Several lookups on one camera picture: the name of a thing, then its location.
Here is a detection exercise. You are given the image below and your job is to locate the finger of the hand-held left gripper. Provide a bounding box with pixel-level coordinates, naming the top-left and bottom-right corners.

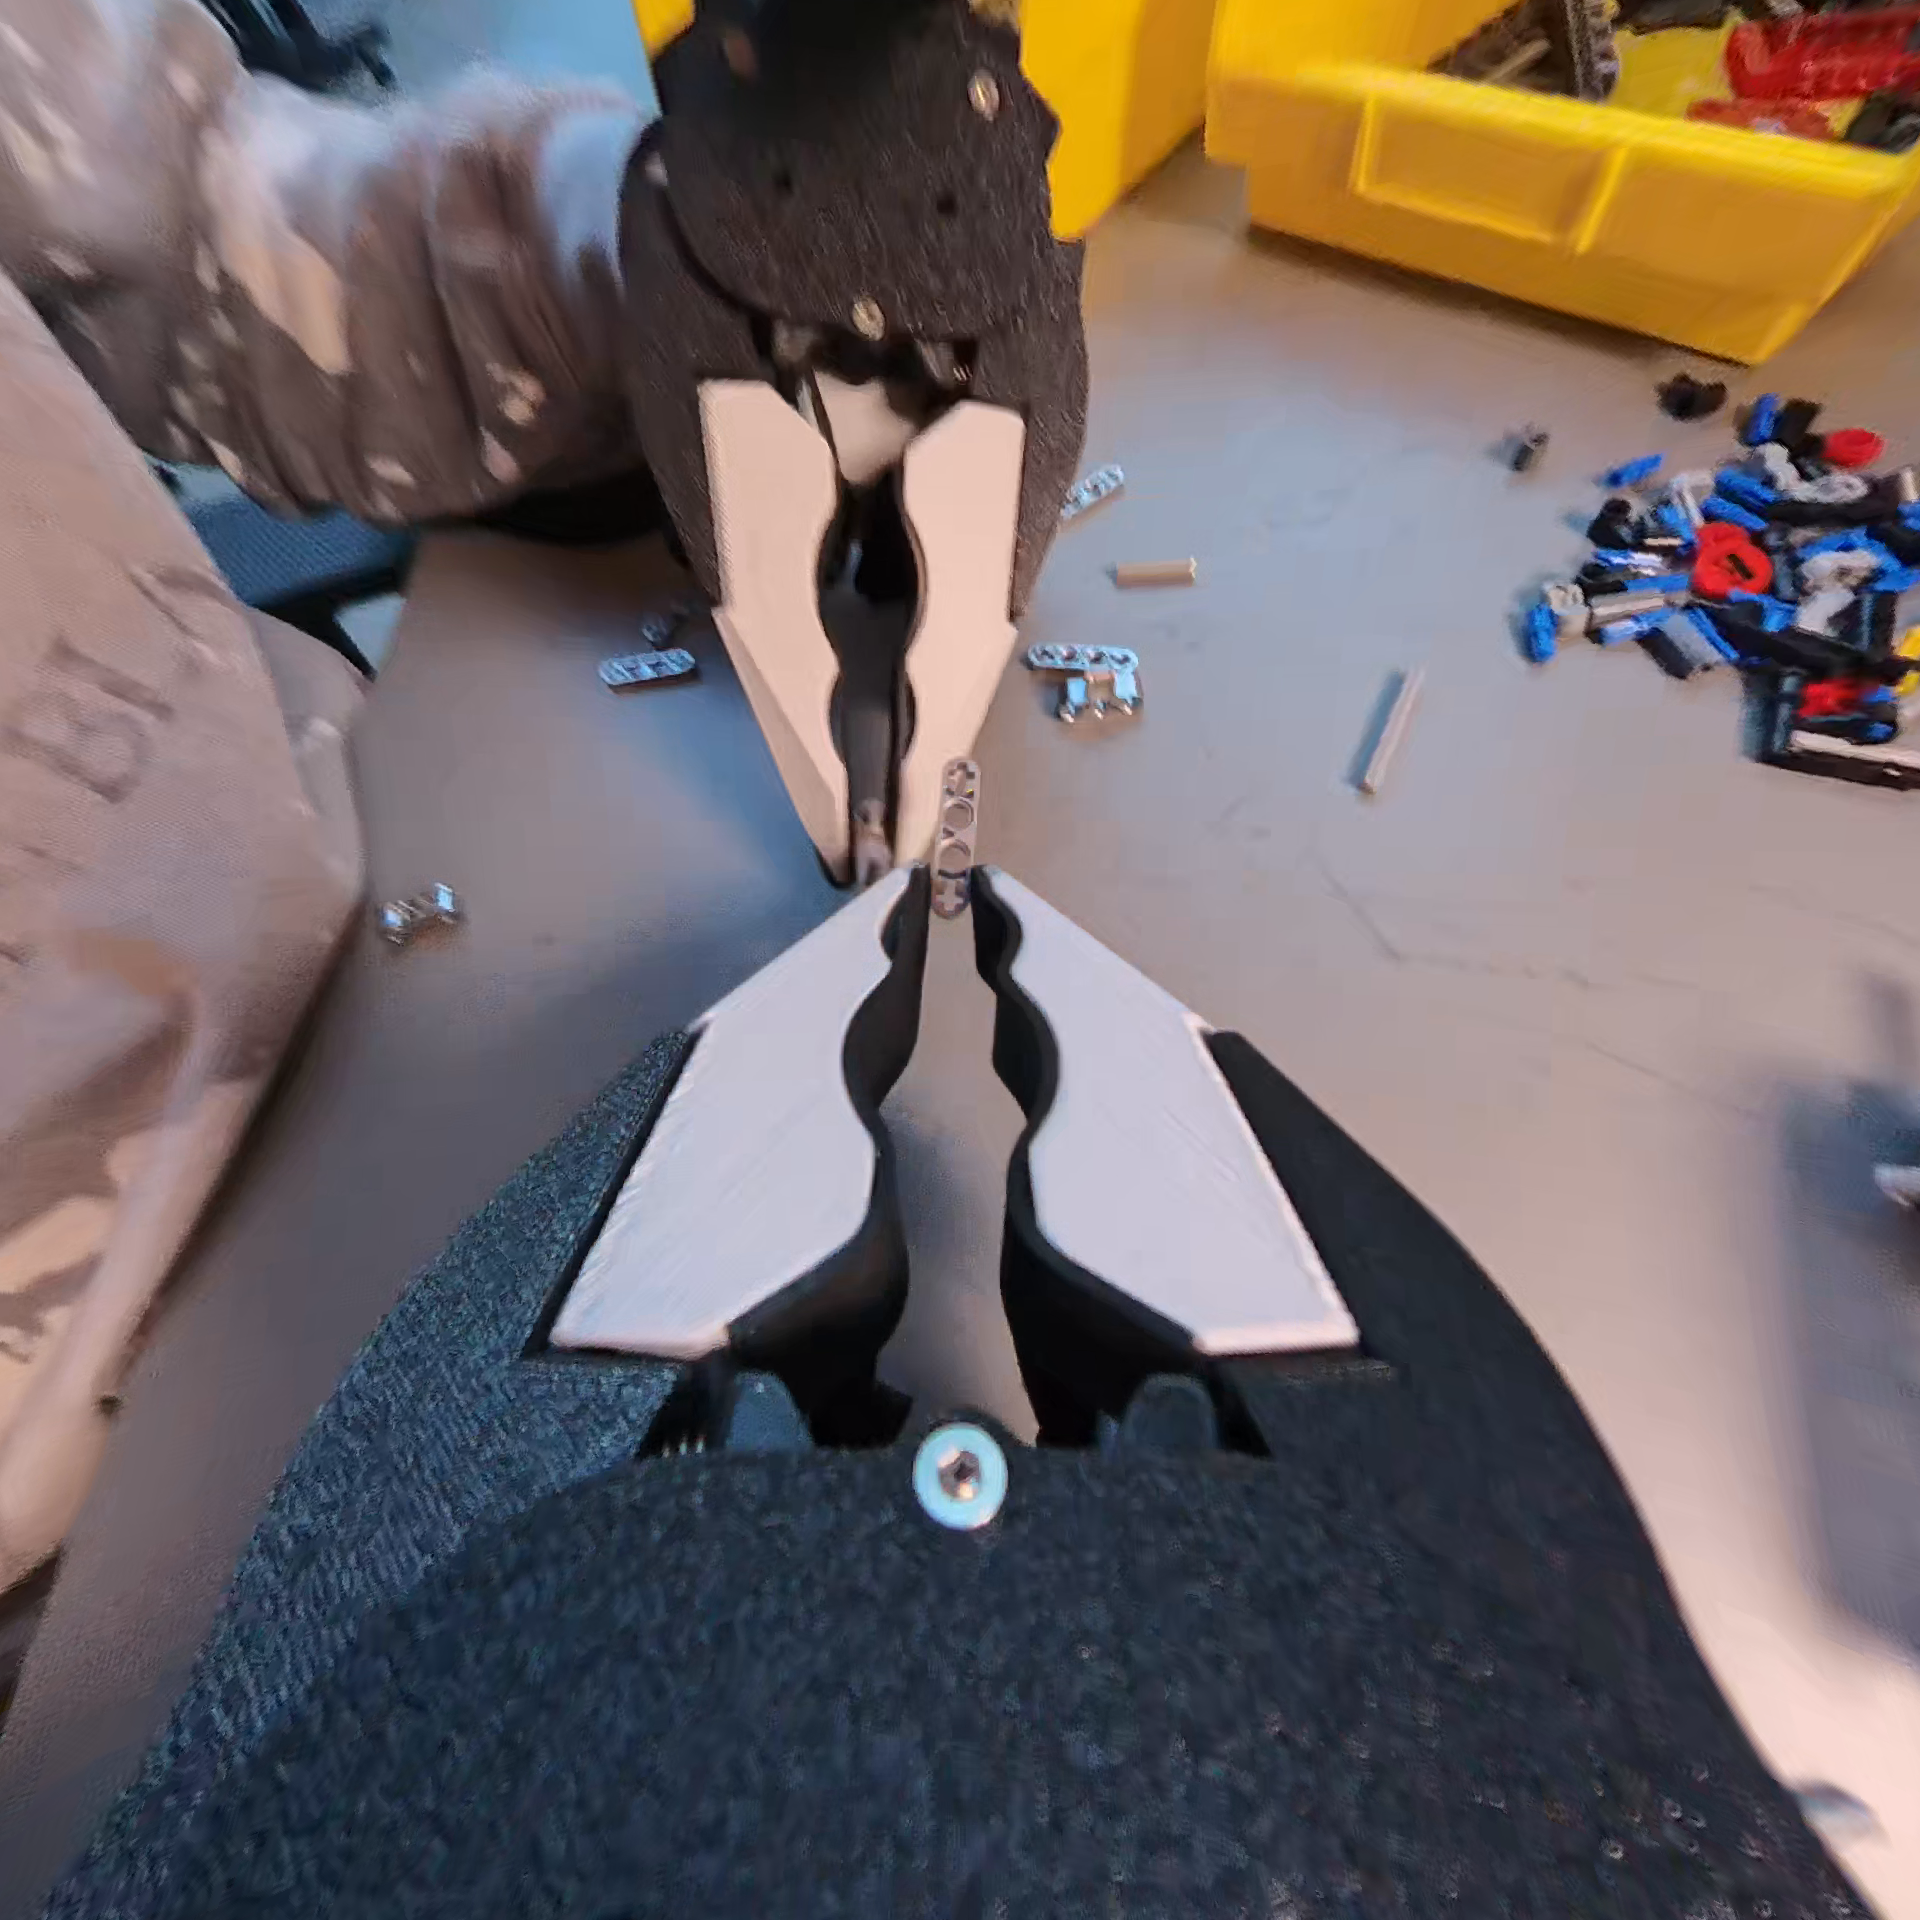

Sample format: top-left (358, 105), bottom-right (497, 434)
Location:
top-left (892, 402), bottom-right (1031, 806)
top-left (698, 376), bottom-right (903, 884)

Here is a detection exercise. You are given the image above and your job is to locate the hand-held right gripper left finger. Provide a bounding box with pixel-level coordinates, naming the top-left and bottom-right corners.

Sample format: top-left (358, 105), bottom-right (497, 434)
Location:
top-left (551, 864), bottom-right (943, 1377)

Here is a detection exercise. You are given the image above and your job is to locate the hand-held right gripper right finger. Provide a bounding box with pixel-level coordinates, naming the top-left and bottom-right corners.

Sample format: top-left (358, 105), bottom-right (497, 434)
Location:
top-left (978, 864), bottom-right (1360, 1377)

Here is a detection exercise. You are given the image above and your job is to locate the grey brick beam assembly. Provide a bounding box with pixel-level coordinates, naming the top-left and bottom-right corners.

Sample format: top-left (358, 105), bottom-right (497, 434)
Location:
top-left (927, 756), bottom-right (986, 917)

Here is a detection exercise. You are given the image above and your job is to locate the person's left forearm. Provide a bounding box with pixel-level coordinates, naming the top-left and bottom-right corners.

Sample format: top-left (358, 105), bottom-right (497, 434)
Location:
top-left (0, 0), bottom-right (663, 529)

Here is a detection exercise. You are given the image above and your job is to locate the grey desk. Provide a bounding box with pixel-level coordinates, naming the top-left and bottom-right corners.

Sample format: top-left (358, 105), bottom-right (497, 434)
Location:
top-left (0, 134), bottom-right (1920, 1920)

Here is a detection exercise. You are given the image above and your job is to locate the grey double-loop brick connector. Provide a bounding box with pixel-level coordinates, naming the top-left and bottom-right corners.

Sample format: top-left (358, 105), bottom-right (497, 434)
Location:
top-left (1026, 640), bottom-right (1148, 731)

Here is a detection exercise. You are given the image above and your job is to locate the large yellow parts bin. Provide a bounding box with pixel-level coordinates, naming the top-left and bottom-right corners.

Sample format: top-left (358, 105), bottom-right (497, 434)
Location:
top-left (631, 0), bottom-right (1217, 242)

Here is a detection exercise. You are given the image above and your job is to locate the small yellow parts bin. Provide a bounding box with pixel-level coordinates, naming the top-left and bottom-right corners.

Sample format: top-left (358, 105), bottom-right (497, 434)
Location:
top-left (1208, 0), bottom-right (1920, 369)

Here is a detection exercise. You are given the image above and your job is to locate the pile of blue brick pieces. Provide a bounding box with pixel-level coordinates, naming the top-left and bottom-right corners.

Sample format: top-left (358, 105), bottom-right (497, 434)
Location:
top-left (1516, 392), bottom-right (1920, 798)

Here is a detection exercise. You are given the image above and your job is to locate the heap of black red parts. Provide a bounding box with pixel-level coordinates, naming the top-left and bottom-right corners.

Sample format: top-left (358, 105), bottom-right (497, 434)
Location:
top-left (1441, 0), bottom-right (1920, 153)

